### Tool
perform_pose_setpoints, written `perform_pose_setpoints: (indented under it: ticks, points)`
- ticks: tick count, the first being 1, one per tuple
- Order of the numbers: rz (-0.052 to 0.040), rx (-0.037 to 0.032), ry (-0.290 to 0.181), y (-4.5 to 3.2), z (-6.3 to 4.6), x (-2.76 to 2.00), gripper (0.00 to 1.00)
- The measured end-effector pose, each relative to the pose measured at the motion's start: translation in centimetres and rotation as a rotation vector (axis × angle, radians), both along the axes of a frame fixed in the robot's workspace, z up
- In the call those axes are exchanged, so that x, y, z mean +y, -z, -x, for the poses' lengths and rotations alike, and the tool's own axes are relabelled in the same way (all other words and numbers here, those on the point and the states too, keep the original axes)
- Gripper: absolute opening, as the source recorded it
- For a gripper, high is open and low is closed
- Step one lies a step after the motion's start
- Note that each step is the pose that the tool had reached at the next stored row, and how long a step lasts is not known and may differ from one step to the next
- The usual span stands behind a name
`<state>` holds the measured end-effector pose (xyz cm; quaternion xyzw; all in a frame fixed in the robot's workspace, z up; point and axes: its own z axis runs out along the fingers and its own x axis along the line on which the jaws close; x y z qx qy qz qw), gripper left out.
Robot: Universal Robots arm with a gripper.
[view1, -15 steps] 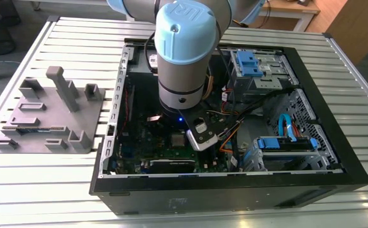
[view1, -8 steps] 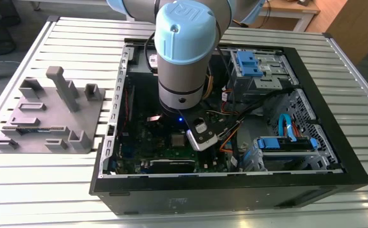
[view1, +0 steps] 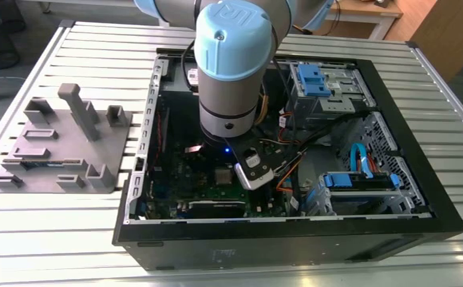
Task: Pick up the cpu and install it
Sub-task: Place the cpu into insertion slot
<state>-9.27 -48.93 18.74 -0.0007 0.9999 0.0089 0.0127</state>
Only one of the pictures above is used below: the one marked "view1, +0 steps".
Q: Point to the silver CPU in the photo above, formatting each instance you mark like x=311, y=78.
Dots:
x=223, y=175

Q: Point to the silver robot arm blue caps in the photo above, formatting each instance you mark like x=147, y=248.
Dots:
x=227, y=98

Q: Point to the CPU socket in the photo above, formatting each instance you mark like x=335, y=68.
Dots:
x=225, y=185

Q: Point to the green motherboard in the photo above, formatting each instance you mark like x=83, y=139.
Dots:
x=187, y=179

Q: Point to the black RAM slot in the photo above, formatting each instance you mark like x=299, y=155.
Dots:
x=263, y=198
x=257, y=199

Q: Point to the white power supply label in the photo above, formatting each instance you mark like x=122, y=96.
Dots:
x=193, y=76

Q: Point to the black PC case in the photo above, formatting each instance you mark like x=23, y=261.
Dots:
x=255, y=239

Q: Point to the hard disk in blue carrier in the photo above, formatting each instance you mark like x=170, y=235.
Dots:
x=337, y=180

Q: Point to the silver drive cage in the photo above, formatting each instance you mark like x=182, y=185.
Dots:
x=335, y=104

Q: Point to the grey parts rack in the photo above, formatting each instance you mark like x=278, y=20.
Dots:
x=69, y=149

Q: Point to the silver disk bay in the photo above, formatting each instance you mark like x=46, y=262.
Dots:
x=375, y=193

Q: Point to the RAM stick with gold contacts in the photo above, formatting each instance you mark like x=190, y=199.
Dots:
x=42, y=164

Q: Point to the wooden desk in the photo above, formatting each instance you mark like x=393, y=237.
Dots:
x=375, y=10

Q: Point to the wooden cabinet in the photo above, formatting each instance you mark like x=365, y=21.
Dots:
x=447, y=30

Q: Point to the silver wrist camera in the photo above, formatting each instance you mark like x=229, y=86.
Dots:
x=255, y=183

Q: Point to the blue plastic drive bracket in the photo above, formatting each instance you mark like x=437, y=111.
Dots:
x=309, y=80

